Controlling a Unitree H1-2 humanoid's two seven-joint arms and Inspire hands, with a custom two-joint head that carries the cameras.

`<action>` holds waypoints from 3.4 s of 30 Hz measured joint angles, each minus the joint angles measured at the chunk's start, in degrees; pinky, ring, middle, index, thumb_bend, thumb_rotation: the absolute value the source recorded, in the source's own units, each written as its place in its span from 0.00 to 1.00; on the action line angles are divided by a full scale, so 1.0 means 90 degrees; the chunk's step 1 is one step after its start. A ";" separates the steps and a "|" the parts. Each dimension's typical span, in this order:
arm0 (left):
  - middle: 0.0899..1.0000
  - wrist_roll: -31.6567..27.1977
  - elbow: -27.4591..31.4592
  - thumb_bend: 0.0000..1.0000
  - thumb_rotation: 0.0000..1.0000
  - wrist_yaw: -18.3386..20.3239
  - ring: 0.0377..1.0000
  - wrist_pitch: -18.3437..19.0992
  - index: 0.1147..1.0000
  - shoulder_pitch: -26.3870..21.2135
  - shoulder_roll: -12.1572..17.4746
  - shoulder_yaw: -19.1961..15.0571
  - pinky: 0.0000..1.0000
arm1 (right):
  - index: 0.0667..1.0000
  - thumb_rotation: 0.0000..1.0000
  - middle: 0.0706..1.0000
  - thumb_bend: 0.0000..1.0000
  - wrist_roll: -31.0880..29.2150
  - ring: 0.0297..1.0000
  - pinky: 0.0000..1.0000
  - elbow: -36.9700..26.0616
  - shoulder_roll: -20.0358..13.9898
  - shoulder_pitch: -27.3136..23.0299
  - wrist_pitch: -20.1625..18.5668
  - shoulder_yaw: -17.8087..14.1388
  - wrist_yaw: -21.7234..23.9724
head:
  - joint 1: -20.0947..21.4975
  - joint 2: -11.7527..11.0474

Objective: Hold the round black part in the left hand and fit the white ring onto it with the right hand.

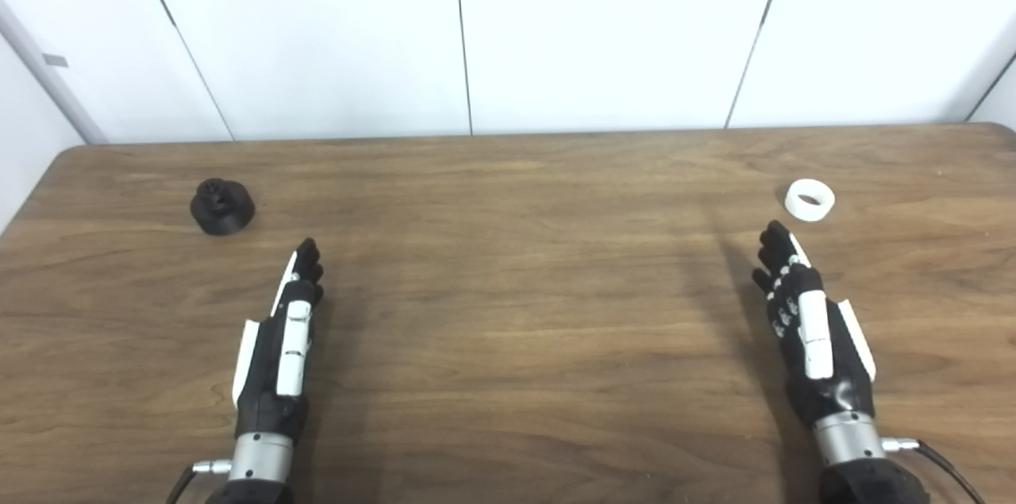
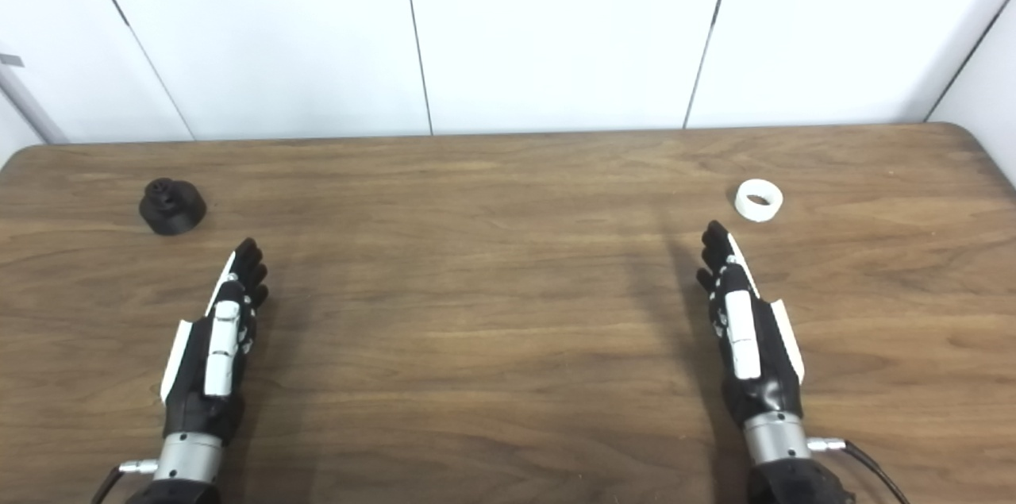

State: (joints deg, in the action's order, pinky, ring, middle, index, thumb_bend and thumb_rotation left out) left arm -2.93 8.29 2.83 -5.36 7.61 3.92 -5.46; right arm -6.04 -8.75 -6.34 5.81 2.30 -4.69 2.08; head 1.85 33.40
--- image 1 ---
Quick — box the white ring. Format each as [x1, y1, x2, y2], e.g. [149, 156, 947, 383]
[784, 179, 837, 222]

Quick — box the round black part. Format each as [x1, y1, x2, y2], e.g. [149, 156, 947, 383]
[190, 179, 256, 237]

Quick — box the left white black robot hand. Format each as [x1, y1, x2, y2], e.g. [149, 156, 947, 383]
[232, 237, 325, 443]

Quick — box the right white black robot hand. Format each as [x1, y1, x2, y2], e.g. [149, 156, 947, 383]
[751, 220, 877, 429]

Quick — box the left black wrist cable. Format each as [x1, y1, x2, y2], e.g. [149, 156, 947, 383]
[165, 460, 233, 504]

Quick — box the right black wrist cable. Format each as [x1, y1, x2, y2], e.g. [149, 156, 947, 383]
[881, 437, 986, 504]

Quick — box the gray wall corner post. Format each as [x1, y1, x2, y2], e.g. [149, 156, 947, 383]
[0, 0, 109, 145]

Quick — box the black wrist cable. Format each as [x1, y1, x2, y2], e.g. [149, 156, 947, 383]
[165, 460, 233, 504]
[881, 437, 986, 504]

